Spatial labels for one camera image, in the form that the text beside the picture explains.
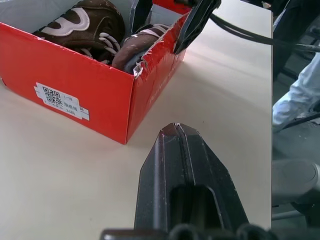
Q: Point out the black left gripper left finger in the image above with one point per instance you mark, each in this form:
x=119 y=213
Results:
x=152 y=180

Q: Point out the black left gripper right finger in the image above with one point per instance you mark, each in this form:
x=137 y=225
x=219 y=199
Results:
x=212 y=170

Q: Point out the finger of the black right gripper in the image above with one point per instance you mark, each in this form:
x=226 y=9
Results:
x=197 y=22
x=141 y=15

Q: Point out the red cardboard shoebox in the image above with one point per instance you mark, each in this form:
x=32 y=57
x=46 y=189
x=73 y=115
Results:
x=82 y=82

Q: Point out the brown shoe with striped tongue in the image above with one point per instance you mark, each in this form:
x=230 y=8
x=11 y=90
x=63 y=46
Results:
x=133 y=47

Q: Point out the brown shoe with pink logo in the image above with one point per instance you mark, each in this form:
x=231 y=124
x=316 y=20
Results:
x=85 y=27

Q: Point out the silver robot body part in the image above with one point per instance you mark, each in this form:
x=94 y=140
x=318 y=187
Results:
x=292 y=177

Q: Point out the person's leg in blue jeans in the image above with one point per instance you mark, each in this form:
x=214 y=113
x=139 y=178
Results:
x=297 y=95

